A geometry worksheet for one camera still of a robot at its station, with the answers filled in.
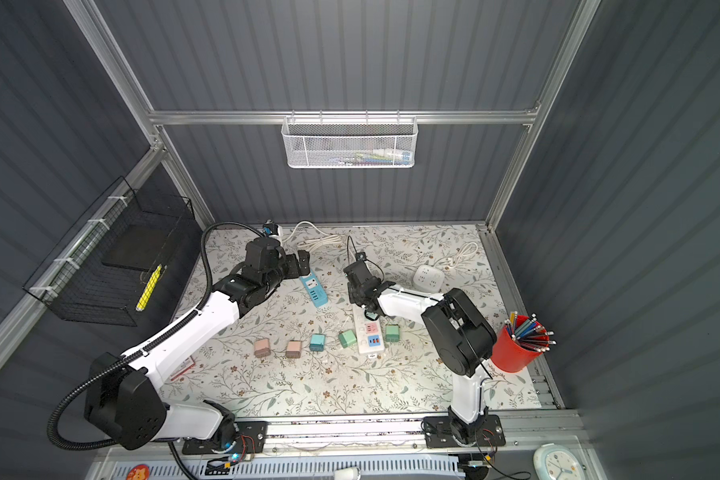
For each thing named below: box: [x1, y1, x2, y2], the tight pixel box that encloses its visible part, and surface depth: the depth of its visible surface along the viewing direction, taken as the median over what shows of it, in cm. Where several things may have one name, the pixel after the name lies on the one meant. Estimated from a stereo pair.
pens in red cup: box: [504, 311, 557, 353], surface depth 79 cm
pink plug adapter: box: [253, 338, 271, 358], surface depth 89 cm
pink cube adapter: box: [285, 340, 301, 359], surface depth 88 cm
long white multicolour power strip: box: [353, 306, 385, 354], surface depth 90 cm
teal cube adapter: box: [310, 333, 327, 352], surface depth 90 cm
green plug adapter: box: [338, 330, 358, 348], surface depth 90 cm
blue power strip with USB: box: [300, 269, 329, 308], surface depth 101 cm
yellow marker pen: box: [135, 264, 162, 311], surface depth 70 cm
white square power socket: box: [413, 265, 445, 292], surface depth 104 cm
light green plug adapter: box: [385, 324, 401, 343], surface depth 91 cm
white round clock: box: [533, 443, 587, 480], surface depth 69 cm
